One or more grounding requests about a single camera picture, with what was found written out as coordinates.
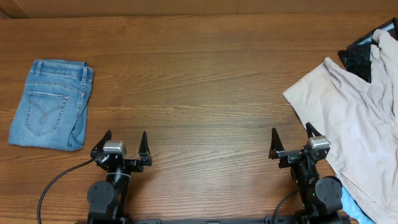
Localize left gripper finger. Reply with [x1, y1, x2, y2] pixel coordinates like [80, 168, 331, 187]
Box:
[139, 131, 150, 157]
[91, 129, 112, 152]

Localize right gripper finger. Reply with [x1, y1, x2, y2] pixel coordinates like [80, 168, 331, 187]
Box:
[305, 122, 322, 138]
[269, 128, 285, 153]

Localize beige cotton shorts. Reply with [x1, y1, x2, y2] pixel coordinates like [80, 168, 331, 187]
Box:
[284, 30, 397, 223]

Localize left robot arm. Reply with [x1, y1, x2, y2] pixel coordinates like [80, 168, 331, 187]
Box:
[87, 130, 152, 223]

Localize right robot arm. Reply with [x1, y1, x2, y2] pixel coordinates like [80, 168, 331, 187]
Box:
[269, 123, 350, 224]

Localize folded blue denim jeans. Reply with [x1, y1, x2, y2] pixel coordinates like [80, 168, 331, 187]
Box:
[8, 59, 94, 151]

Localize light blue garment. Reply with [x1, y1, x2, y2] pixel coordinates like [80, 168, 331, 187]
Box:
[335, 174, 375, 224]

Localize black printed jersey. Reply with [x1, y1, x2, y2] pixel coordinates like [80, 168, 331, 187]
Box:
[338, 17, 397, 83]

